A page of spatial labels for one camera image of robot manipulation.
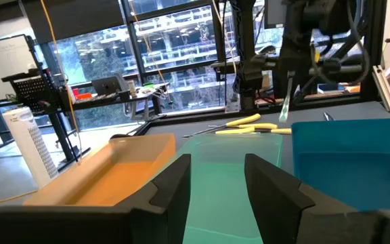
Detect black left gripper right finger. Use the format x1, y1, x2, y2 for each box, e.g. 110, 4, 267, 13
244, 153, 390, 244

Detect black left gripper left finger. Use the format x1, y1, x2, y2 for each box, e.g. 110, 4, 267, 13
0, 154, 192, 244

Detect clear-handled silver knife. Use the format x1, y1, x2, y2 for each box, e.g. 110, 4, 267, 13
278, 70, 295, 123

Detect orange plastic bin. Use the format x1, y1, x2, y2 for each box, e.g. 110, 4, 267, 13
23, 133, 177, 207

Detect teal plastic bin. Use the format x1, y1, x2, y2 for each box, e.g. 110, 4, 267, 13
169, 133, 283, 244

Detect blue plastic bin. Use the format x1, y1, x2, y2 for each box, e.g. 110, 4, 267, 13
291, 118, 390, 213

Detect white tower fan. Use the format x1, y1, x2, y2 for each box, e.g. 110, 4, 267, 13
1, 106, 60, 189

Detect aluminium extrusion bar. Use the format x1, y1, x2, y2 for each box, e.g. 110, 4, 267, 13
372, 64, 390, 115

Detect black desk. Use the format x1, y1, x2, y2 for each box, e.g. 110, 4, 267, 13
69, 89, 162, 118

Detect grey laptop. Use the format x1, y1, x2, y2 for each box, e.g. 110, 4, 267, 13
91, 76, 123, 96

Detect black perforated equipment stand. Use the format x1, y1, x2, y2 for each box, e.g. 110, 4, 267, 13
1, 67, 93, 163

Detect whiteboard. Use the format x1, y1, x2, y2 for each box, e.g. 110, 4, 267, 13
0, 33, 39, 102

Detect black window blind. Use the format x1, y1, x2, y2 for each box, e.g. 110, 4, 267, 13
20, 0, 125, 45

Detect black frame post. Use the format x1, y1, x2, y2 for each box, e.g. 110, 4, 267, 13
230, 0, 262, 111
360, 0, 389, 102

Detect yellow hanging cable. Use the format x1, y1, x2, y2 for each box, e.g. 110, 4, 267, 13
0, 0, 83, 206

